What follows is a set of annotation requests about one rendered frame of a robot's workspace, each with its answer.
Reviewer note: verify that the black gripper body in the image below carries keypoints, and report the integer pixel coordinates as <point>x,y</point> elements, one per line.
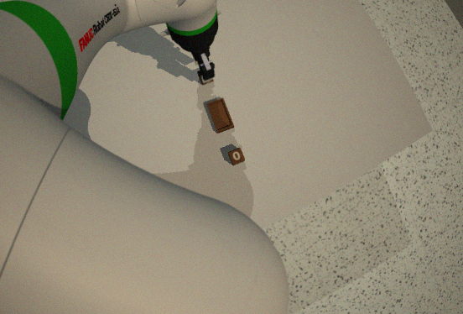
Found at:
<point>199,50</point>

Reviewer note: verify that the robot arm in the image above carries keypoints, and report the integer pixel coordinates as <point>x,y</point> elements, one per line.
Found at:
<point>103,236</point>

